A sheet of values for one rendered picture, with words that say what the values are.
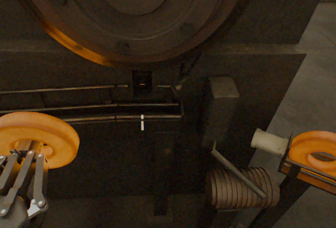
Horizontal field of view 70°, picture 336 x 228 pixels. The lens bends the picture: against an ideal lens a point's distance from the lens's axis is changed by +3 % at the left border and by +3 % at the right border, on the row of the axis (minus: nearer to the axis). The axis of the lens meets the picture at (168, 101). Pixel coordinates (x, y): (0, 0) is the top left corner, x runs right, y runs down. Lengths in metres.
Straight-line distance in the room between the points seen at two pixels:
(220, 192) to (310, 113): 1.38
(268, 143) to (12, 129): 0.62
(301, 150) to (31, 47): 0.77
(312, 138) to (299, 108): 1.36
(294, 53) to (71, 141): 0.63
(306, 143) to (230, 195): 0.28
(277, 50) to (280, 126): 1.12
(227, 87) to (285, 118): 1.26
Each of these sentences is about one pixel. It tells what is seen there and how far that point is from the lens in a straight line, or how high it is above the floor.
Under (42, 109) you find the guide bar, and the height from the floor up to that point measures 0.69.
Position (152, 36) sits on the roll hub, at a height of 1.02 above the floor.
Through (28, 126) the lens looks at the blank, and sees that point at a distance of 0.48.
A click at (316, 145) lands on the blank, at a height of 0.75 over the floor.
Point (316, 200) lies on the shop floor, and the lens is 1.60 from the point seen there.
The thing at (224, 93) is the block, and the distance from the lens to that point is 0.67.
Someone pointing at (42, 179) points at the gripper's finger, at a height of 0.85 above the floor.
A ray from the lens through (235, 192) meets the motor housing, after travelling 0.82.
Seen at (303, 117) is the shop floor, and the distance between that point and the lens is 2.00.
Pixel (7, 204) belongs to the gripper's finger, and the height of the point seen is 0.86.
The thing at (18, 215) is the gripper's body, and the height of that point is 0.85.
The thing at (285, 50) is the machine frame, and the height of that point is 0.87.
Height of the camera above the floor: 1.22
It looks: 43 degrees down
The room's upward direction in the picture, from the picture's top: 4 degrees clockwise
